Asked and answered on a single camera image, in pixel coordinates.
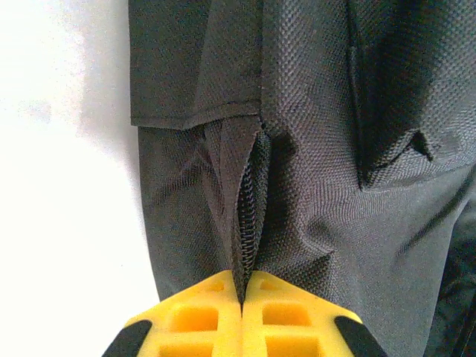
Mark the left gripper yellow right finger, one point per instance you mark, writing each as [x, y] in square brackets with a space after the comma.
[256, 297]

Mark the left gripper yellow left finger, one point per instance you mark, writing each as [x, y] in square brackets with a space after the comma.
[223, 297]

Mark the black fabric backpack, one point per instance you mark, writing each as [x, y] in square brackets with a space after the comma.
[334, 148]

